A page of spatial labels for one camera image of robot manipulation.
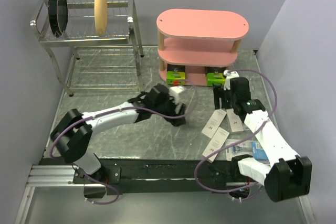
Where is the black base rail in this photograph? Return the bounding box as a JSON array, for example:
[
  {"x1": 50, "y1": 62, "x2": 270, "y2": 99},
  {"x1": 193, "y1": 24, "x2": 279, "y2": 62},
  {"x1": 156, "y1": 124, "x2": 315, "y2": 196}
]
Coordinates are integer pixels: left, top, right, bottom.
[{"x1": 72, "y1": 155, "x2": 263, "y2": 198}]

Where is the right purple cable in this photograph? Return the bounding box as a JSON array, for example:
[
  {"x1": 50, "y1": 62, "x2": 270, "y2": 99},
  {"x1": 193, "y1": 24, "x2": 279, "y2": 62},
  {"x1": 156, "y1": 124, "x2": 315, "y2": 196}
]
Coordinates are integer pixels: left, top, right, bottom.
[{"x1": 194, "y1": 69, "x2": 279, "y2": 205}]

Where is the metal dish rack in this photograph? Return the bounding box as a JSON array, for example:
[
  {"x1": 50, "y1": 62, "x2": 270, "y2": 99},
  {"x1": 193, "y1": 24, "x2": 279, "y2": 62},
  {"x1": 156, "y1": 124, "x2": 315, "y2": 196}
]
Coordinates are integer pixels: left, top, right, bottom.
[{"x1": 30, "y1": 0, "x2": 144, "y2": 97}]

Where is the blue razor blister pack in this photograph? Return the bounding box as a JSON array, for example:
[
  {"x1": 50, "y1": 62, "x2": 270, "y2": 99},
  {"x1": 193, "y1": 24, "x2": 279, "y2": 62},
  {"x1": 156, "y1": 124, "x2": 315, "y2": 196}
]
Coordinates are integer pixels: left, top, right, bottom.
[{"x1": 225, "y1": 140, "x2": 269, "y2": 163}]

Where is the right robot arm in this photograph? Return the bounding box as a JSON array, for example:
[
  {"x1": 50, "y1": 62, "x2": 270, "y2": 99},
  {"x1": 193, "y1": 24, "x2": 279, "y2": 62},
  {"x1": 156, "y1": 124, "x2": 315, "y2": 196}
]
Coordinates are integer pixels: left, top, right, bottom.
[{"x1": 213, "y1": 77, "x2": 312, "y2": 202}]

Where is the beige wooden plate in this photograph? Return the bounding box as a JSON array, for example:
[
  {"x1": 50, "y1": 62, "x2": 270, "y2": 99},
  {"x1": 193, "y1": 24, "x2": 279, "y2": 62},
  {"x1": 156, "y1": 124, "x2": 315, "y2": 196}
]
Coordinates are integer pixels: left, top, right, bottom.
[{"x1": 94, "y1": 0, "x2": 108, "y2": 36}]

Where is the pink three-tier shelf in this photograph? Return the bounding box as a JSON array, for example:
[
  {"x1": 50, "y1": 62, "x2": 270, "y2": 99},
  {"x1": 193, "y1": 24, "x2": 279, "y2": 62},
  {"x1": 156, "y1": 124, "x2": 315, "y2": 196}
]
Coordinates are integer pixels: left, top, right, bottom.
[{"x1": 156, "y1": 9, "x2": 249, "y2": 86}]

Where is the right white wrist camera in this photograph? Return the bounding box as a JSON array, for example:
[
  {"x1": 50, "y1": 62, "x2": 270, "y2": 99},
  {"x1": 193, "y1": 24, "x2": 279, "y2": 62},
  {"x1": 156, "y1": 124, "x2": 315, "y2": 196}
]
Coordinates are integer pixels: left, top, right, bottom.
[{"x1": 223, "y1": 69, "x2": 239, "y2": 90}]

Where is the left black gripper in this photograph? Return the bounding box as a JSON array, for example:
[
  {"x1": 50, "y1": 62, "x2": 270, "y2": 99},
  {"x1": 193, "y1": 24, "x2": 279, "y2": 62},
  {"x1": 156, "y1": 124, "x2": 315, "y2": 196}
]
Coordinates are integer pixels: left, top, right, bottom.
[{"x1": 153, "y1": 92, "x2": 187, "y2": 126}]

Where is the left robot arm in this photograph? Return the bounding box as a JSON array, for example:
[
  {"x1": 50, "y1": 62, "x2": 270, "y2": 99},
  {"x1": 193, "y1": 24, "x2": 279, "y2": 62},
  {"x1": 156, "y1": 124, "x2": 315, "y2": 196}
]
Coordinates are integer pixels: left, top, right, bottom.
[{"x1": 49, "y1": 84, "x2": 186, "y2": 183}]

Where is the black plate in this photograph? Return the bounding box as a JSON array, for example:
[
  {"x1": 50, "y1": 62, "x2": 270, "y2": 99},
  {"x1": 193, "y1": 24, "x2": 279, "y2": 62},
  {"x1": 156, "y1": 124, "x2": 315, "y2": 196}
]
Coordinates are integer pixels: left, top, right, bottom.
[{"x1": 48, "y1": 0, "x2": 68, "y2": 38}]

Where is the white slim box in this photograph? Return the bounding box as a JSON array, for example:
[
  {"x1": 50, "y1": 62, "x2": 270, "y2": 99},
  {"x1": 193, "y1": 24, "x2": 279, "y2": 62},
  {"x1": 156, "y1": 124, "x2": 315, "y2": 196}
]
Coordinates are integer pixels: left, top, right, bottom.
[
  {"x1": 202, "y1": 127, "x2": 229, "y2": 157},
  {"x1": 226, "y1": 109, "x2": 244, "y2": 133},
  {"x1": 201, "y1": 109, "x2": 227, "y2": 138}
]

